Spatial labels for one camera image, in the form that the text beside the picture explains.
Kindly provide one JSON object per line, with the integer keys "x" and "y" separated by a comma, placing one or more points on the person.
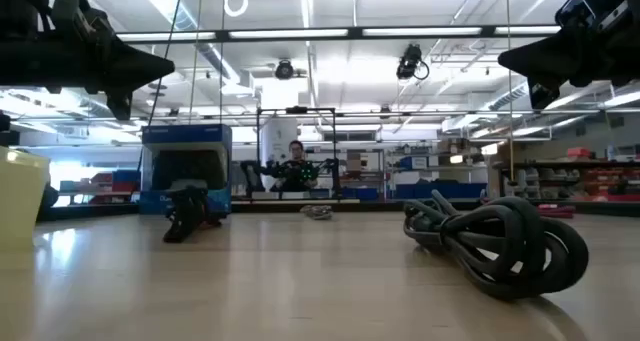
{"x": 297, "y": 173}

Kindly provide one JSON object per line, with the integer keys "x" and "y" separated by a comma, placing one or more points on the white column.
{"x": 277, "y": 136}

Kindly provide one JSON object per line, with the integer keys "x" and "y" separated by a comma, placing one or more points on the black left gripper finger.
{"x": 120, "y": 88}
{"x": 130, "y": 61}

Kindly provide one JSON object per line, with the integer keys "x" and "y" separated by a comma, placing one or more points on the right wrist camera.
{"x": 575, "y": 11}

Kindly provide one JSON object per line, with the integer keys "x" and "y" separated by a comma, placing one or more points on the black metal table frame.
{"x": 100, "y": 211}

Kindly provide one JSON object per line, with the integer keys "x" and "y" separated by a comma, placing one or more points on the black beam with light strips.
{"x": 355, "y": 32}

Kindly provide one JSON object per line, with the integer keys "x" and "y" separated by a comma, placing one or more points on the black background robot rig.
{"x": 295, "y": 110}

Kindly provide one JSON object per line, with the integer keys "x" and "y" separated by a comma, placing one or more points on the shelf with blue bins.
{"x": 440, "y": 190}

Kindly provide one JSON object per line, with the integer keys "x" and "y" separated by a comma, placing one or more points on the blue cardboard box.
{"x": 185, "y": 133}

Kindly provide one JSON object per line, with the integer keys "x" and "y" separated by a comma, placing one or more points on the round black ceiling camera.
{"x": 284, "y": 70}

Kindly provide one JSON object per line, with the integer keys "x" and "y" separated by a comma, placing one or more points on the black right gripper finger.
{"x": 545, "y": 50}
{"x": 545, "y": 78}

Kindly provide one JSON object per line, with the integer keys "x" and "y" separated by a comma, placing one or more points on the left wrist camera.
{"x": 75, "y": 13}

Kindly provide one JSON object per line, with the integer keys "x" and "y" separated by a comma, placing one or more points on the yellow plastic bin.
{"x": 20, "y": 201}

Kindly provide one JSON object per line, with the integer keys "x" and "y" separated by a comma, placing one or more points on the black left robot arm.
{"x": 22, "y": 6}

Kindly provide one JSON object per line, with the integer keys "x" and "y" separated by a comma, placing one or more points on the shelf with red bins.
{"x": 590, "y": 176}

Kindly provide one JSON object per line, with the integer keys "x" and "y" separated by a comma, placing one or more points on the red and blue bins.
{"x": 115, "y": 181}

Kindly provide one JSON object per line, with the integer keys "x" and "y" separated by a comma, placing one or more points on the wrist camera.
{"x": 75, "y": 13}
{"x": 575, "y": 11}

